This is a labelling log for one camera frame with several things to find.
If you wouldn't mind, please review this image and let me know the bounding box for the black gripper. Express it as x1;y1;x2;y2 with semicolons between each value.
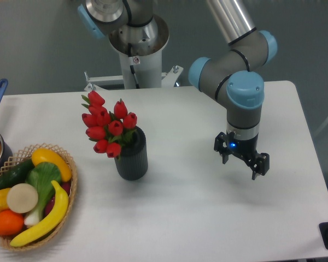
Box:
214;132;270;180

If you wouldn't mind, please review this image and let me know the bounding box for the red tulip bouquet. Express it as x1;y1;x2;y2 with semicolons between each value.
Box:
81;91;138;158

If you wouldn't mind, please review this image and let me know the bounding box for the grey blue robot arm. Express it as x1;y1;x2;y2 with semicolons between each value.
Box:
78;1;278;177

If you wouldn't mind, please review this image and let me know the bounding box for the dark grey ribbed vase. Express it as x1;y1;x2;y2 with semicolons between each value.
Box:
115;126;148;181

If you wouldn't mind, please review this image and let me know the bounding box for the purple eggplant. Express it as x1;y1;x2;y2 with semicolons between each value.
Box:
44;181;71;217

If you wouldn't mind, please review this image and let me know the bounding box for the yellow banana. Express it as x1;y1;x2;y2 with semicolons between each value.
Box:
10;180;69;247

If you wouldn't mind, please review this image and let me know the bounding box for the green bok choy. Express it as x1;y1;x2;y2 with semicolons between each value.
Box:
24;162;61;228

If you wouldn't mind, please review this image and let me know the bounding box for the woven wicker basket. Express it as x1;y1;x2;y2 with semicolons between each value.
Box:
0;143;78;251

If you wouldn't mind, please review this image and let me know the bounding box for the beige round slice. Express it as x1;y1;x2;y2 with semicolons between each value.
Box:
7;183;38;213

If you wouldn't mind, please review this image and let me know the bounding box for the green cucumber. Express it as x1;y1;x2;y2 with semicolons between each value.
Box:
0;159;34;190

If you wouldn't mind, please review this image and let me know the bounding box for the orange fruit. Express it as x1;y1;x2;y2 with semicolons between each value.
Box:
0;210;24;236

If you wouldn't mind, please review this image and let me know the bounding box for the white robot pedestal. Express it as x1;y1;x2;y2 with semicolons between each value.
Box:
84;14;184;91

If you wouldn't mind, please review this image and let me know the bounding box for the black cable on pedestal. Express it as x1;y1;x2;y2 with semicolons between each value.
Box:
127;43;140;90

